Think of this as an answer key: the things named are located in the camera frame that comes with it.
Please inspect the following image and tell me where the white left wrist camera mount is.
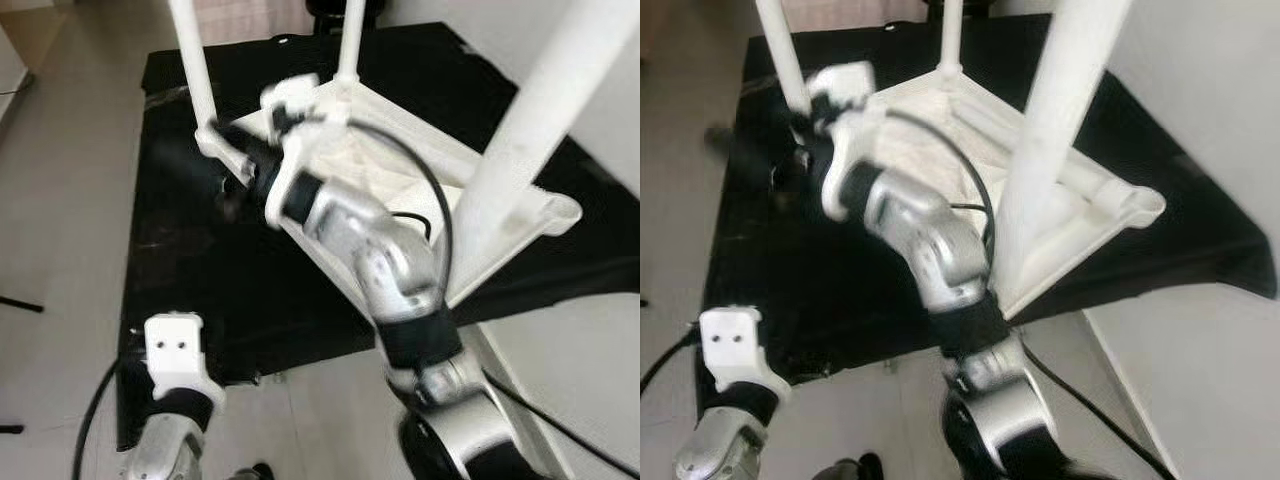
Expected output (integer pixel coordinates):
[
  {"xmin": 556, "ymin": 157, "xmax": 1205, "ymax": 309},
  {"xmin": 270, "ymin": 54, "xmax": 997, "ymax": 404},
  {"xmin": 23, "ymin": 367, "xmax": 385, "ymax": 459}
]
[
  {"xmin": 698, "ymin": 305, "xmax": 791, "ymax": 401},
  {"xmin": 143, "ymin": 312, "xmax": 226, "ymax": 411}
]

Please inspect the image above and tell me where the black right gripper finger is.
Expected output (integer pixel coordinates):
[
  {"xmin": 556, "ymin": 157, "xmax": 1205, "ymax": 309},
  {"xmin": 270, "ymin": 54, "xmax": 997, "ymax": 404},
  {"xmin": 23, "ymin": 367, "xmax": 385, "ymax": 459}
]
[
  {"xmin": 205, "ymin": 118, "xmax": 263, "ymax": 173},
  {"xmin": 703, "ymin": 123, "xmax": 801, "ymax": 176}
]

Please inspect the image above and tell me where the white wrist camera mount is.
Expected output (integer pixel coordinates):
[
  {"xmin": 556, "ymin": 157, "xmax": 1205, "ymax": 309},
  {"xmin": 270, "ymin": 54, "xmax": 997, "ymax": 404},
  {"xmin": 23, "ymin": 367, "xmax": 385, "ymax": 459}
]
[
  {"xmin": 143, "ymin": 312, "xmax": 226, "ymax": 411},
  {"xmin": 808, "ymin": 62, "xmax": 886, "ymax": 221},
  {"xmin": 698, "ymin": 305, "xmax": 791, "ymax": 401},
  {"xmin": 258, "ymin": 73, "xmax": 326, "ymax": 229}
]

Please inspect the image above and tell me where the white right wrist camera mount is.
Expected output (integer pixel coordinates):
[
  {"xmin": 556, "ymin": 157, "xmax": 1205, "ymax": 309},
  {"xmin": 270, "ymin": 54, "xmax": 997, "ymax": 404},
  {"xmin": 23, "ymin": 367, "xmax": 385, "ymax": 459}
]
[
  {"xmin": 808, "ymin": 62, "xmax": 886, "ymax": 221},
  {"xmin": 258, "ymin": 73, "xmax": 326, "ymax": 229}
]

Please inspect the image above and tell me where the pink patterned cloth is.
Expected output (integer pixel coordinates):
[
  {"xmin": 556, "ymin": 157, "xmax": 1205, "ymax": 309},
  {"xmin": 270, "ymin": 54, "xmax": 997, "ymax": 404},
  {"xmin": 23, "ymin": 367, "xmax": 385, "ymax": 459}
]
[
  {"xmin": 190, "ymin": 0, "xmax": 316, "ymax": 46},
  {"xmin": 780, "ymin": 0, "xmax": 926, "ymax": 31}
]

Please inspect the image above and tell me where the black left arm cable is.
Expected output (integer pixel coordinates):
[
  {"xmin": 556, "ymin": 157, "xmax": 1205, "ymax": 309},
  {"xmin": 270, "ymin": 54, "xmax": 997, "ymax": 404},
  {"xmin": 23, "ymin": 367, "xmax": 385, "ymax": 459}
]
[
  {"xmin": 640, "ymin": 325, "xmax": 701, "ymax": 396},
  {"xmin": 70, "ymin": 355, "xmax": 151, "ymax": 480}
]

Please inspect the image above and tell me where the white plastic table top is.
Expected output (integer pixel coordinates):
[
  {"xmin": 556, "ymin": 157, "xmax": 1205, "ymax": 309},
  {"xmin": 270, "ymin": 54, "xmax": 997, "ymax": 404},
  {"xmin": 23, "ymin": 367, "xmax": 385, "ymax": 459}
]
[
  {"xmin": 800, "ymin": 68, "xmax": 1169, "ymax": 321},
  {"xmin": 195, "ymin": 75, "xmax": 583, "ymax": 311}
]

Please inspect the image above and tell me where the black folding chair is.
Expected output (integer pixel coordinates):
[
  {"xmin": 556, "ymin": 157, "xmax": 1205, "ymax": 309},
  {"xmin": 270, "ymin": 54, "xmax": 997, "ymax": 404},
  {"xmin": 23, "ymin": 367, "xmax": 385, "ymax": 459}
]
[{"xmin": 0, "ymin": 293, "xmax": 46, "ymax": 436}]

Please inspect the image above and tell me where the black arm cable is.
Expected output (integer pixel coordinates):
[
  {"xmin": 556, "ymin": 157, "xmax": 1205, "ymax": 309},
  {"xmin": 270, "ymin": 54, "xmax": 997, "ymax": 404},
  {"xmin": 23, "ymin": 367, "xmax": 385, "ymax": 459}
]
[
  {"xmin": 70, "ymin": 355, "xmax": 151, "ymax": 480},
  {"xmin": 320, "ymin": 118, "xmax": 641, "ymax": 479},
  {"xmin": 885, "ymin": 108, "xmax": 1179, "ymax": 480},
  {"xmin": 640, "ymin": 325, "xmax": 701, "ymax": 396}
]

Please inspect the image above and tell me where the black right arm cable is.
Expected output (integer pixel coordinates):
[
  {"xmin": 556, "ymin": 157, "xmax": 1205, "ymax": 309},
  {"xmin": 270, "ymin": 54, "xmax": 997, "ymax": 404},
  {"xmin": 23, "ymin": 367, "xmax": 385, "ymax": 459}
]
[
  {"xmin": 320, "ymin": 118, "xmax": 641, "ymax": 479},
  {"xmin": 885, "ymin": 108, "xmax": 1179, "ymax": 480}
]

